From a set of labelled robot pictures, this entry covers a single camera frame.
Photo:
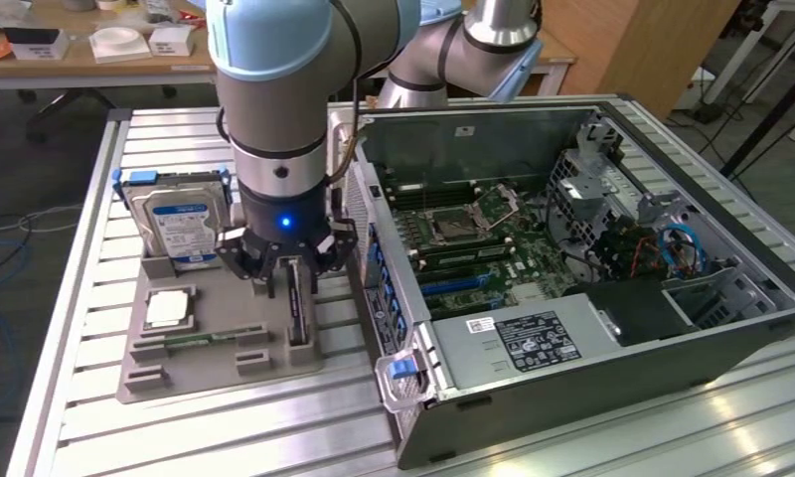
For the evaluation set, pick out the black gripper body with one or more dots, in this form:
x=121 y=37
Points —
x=284 y=223

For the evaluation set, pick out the green graphics card black fan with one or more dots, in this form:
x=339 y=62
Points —
x=296 y=308

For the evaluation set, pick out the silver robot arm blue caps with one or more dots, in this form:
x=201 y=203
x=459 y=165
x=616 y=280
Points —
x=277 y=99

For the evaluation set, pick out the hard disk in blue carrier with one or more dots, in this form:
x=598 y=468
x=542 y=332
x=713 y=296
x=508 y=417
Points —
x=179 y=228

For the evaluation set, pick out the grey plastic parts rack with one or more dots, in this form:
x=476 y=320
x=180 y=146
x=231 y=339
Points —
x=239 y=323

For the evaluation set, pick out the silver CPU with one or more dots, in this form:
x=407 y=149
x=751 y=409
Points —
x=168 y=309

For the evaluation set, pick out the CPU socket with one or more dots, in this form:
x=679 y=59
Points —
x=454 y=226

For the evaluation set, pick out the green RAM stick bare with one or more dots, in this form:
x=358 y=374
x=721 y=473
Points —
x=192 y=340

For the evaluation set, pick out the blue expansion slot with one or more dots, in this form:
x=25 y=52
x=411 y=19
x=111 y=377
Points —
x=454 y=285

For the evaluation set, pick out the metal socket cover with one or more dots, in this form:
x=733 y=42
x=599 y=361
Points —
x=496 y=204

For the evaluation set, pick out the green motherboard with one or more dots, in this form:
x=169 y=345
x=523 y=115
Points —
x=523 y=248

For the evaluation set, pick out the grey power supply with label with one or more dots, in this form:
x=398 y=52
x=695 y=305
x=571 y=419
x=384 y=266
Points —
x=476 y=358

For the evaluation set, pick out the perforated metal disk bay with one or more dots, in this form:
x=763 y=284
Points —
x=596 y=208

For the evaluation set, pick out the white cardboard box with label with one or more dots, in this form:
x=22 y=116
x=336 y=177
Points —
x=172 y=42

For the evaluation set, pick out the black chair base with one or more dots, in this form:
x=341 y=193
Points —
x=72 y=99

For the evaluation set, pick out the white round holder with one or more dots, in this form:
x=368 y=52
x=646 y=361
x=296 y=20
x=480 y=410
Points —
x=120 y=47

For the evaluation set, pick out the black open PC case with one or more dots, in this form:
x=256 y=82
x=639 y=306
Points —
x=570 y=407

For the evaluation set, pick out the white box black lid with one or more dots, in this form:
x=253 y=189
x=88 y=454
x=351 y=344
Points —
x=36 y=45

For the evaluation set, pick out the wooden cabinet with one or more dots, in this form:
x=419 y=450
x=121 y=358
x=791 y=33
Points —
x=675 y=59

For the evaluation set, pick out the black slanted pole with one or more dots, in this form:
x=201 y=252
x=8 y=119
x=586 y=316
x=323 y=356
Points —
x=769 y=118

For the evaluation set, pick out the wooden desk white frame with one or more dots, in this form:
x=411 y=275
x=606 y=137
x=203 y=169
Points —
x=72 y=69

